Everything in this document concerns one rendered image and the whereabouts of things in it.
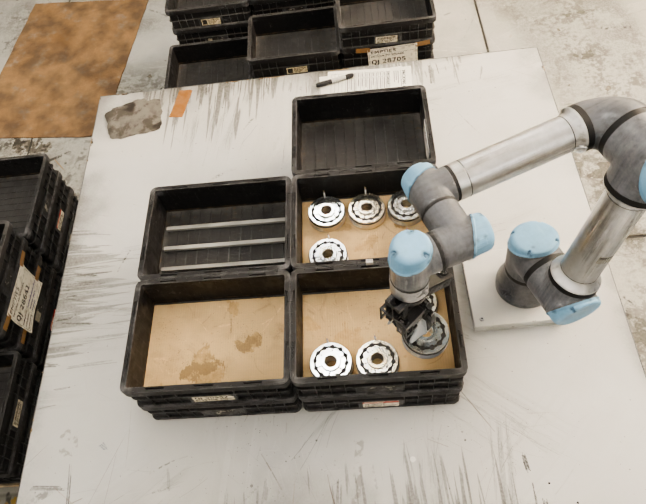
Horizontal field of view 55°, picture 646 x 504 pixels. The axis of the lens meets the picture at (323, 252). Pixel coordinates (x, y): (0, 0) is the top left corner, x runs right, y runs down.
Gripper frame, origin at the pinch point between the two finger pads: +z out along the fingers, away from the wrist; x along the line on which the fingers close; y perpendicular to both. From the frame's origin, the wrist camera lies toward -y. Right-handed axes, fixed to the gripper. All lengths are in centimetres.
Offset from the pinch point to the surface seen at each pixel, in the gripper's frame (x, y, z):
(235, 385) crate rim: -21.9, 36.5, 6.1
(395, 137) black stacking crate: -49, -49, 16
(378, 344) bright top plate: -6.7, 5.3, 13.4
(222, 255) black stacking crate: -57, 14, 16
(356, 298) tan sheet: -20.3, -1.2, 16.2
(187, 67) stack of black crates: -188, -57, 72
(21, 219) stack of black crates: -162, 46, 61
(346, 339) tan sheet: -14.3, 8.9, 16.2
